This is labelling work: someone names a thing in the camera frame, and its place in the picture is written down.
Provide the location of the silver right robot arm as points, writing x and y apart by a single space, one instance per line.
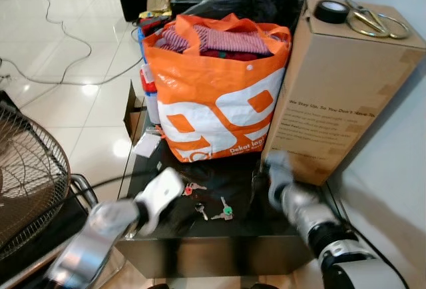
303 206

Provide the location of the tall brown cardboard box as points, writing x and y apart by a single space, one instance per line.
339 89

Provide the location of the gold scissors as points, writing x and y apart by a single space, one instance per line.
365 19

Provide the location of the black tape roll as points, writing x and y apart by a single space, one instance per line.
319 14

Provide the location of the dark red cloth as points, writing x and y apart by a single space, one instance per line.
229 55

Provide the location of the black glass low table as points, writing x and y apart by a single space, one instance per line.
253 252

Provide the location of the pink striped cloth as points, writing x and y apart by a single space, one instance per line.
233 38

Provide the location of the key with green cap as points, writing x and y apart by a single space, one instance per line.
226 208

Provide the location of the orange white shopping bag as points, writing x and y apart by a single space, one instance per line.
213 89

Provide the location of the small plain silver key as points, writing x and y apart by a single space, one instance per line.
201 211

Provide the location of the key with red cap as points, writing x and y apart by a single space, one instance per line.
191 187

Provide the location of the white bottle with red label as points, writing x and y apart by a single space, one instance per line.
150 96

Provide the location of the white paper tag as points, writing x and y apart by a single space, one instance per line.
146 145

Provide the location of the small open cardboard box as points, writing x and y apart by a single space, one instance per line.
133 112

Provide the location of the metal grille floor fan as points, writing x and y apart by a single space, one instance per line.
30 182

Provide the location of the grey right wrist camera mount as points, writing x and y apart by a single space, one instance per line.
278 172

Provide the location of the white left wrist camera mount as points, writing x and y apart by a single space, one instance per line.
163 192

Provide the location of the chrome tube frame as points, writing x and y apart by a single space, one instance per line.
85 186

